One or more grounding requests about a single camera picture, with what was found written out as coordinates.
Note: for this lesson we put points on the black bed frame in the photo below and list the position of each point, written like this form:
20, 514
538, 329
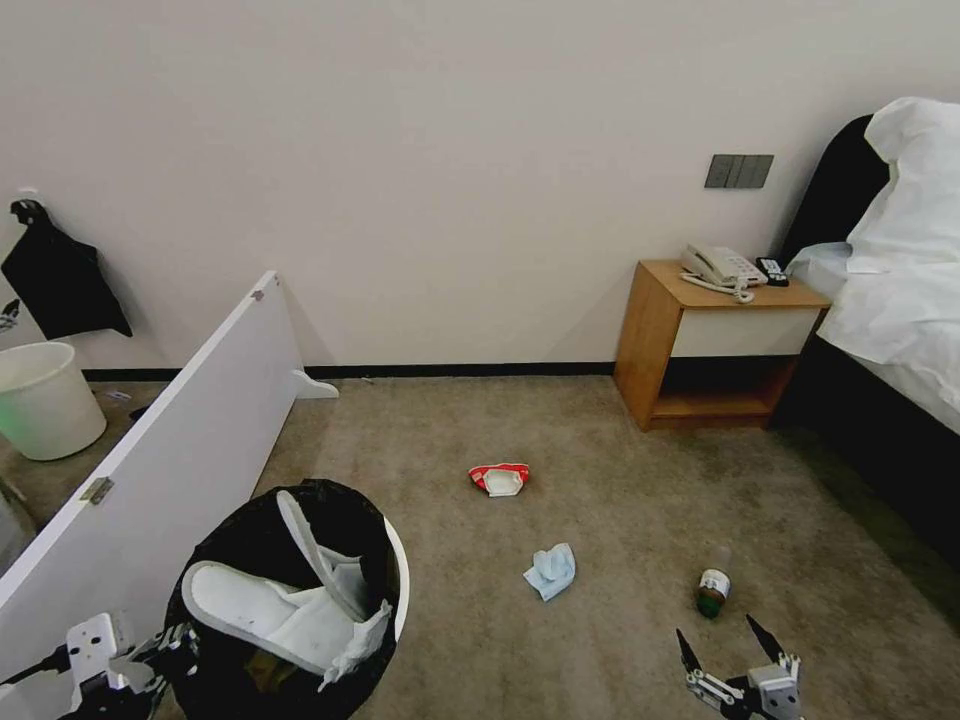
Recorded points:
885, 442

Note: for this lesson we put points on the black hanging bag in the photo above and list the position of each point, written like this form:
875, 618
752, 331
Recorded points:
64, 285

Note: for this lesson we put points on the black bed headboard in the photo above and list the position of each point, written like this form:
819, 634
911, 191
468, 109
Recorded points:
832, 195

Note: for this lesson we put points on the white flat slipper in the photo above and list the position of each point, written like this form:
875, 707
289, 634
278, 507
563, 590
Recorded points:
247, 600

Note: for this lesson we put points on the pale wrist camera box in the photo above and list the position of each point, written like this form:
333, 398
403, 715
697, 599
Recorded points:
96, 643
776, 694

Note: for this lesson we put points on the white upright slipper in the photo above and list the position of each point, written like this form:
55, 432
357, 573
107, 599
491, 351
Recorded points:
300, 525

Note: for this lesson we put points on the round trash bin black liner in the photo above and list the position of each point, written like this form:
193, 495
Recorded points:
225, 697

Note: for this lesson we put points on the crumpled white tissue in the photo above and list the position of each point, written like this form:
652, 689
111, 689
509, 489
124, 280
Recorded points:
360, 645

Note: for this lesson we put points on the left gripper finger with bars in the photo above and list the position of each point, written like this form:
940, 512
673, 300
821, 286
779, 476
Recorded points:
174, 645

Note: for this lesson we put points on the grey wall switch panel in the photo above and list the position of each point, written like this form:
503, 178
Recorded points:
739, 171

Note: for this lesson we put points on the pale blue bed sheet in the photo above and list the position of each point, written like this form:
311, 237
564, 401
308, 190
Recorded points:
821, 266

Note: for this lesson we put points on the wooden nightstand white drawer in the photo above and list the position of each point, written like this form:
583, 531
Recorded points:
720, 330

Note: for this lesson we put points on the green bottle with label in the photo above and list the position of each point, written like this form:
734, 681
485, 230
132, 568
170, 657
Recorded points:
712, 592

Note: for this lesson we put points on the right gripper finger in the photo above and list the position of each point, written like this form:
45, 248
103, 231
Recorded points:
769, 645
694, 671

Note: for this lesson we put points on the black remote control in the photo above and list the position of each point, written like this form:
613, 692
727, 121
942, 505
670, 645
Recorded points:
772, 271

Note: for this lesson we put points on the white plastic bucket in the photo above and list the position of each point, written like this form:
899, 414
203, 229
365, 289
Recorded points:
45, 405

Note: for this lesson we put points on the crumpled pale blue tissue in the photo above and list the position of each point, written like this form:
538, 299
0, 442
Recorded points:
551, 571

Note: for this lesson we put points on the red and white wrapper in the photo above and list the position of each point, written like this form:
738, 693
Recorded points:
501, 480

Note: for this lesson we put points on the white partition board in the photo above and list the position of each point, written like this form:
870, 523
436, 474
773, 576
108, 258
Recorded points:
172, 450

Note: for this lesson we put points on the silver metal hinge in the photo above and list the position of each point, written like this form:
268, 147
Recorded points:
97, 490

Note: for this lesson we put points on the white duvet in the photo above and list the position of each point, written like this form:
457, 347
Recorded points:
915, 247

